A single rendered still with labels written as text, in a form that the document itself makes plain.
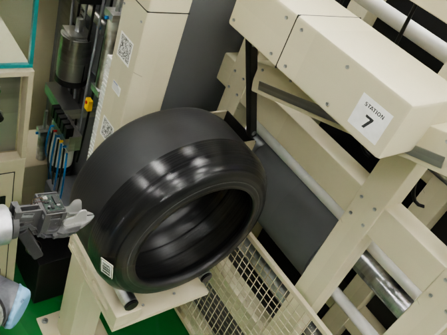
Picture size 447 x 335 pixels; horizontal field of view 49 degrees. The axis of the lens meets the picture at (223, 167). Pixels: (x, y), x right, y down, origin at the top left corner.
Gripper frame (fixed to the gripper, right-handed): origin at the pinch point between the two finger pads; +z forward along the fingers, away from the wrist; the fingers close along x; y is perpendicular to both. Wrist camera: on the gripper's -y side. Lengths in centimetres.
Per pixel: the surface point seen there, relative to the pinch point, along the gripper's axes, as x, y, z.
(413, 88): -30, 62, 46
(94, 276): 5.4, -34.7, 14.5
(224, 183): -11.5, 19.0, 27.8
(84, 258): 13.5, -35.1, 14.5
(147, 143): 4.2, 20.2, 12.2
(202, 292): -10, -36, 49
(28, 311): 51, -120, 26
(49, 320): 43, -118, 33
